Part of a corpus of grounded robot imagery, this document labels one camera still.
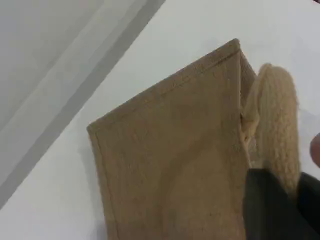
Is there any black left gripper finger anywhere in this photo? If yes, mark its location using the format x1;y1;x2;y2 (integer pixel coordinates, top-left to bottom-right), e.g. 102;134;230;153
296;171;320;231
243;169;320;240

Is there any pink peach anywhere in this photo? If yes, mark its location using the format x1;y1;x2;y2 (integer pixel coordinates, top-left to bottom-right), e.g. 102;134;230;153
309;132;320;168

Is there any brown fabric bag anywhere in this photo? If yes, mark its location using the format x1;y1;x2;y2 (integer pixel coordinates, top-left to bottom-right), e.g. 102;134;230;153
86;37;302;240

